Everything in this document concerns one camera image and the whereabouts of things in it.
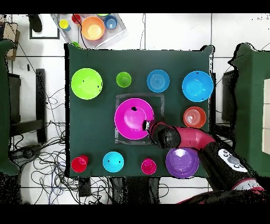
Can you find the large pink bowl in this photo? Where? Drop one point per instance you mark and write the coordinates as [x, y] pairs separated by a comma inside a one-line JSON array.
[[130, 118]]

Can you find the large blue bowl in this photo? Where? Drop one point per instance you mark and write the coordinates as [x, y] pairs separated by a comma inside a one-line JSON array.
[[197, 86]]

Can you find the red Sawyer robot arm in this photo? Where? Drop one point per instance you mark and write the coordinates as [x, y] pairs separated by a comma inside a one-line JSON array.
[[194, 137]]

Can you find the green cup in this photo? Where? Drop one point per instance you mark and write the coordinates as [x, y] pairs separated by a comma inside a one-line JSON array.
[[123, 79], [76, 44]]

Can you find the medium blue ribbed bowl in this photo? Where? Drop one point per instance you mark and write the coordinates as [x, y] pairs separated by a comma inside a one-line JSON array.
[[158, 81]]

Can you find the dark green table cloth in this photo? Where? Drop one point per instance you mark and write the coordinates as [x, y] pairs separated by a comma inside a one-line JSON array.
[[137, 61]]

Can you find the small cyan bowl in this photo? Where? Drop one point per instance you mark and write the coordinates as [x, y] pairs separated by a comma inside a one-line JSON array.
[[113, 161]]

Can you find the large green bowl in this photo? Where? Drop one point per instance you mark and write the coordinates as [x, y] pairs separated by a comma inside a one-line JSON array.
[[86, 84]]

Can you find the pink cup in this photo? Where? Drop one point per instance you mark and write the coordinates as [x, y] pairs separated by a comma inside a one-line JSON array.
[[148, 167]]

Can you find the orange ribbed bowl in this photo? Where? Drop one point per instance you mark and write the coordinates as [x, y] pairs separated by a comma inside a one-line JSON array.
[[194, 117]]

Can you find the purple bowl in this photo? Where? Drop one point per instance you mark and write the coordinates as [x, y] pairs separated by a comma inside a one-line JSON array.
[[181, 164]]

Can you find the red cup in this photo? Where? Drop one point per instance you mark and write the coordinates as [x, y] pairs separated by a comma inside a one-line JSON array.
[[78, 164], [76, 19]]

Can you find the black power strip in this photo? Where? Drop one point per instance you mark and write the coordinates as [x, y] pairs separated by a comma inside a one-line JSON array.
[[84, 187]]

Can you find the blue cup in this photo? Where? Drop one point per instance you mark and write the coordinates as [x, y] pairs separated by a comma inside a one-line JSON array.
[[111, 22]]

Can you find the large orange bowl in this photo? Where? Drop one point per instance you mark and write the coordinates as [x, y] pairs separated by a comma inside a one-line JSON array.
[[92, 28]]

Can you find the clear plastic tray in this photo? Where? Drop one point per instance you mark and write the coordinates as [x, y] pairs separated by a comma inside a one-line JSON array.
[[72, 34]]

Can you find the yellow cup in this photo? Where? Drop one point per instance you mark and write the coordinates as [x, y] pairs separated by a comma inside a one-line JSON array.
[[63, 24]]

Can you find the black floor device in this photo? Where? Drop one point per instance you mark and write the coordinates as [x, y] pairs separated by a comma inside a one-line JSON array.
[[27, 152]]

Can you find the green covered side table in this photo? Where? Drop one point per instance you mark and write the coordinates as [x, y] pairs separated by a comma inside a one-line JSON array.
[[4, 105], [251, 95]]

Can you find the beige box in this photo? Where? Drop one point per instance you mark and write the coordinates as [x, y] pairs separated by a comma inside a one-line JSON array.
[[266, 116]]

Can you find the person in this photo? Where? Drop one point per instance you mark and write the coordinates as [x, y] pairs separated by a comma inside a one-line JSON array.
[[35, 23]]

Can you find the brown cardboard box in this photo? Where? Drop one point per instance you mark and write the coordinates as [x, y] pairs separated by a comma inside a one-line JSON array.
[[11, 36]]

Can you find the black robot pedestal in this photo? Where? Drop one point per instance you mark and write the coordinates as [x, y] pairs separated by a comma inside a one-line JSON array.
[[135, 190]]

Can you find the black table leg frame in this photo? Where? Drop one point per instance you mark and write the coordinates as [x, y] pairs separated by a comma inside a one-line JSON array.
[[40, 95], [226, 95]]

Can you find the black floor tape frame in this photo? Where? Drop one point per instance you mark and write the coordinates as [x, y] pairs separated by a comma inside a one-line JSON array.
[[44, 38]]

